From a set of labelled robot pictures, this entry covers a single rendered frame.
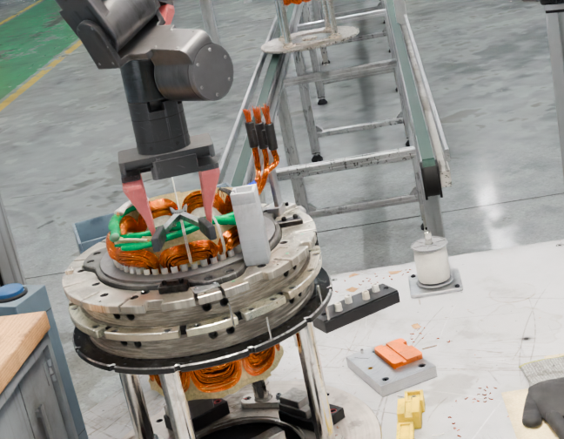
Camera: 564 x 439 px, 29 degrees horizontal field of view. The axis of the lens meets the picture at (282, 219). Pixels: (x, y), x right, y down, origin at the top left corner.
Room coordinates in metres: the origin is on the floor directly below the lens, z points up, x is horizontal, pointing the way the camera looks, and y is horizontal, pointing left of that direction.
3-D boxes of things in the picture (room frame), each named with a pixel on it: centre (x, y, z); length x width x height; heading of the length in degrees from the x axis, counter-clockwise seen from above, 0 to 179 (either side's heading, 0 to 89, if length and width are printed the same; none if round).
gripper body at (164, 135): (1.15, 0.11, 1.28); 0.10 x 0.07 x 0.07; 95
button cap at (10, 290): (1.41, 0.39, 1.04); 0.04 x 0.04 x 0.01
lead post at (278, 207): (1.35, 0.00, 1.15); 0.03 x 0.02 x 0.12; 160
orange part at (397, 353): (1.47, -0.13, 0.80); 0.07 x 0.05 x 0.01; 18
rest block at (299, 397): (1.33, 0.02, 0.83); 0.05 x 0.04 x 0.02; 42
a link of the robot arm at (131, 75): (1.14, 0.10, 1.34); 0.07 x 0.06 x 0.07; 46
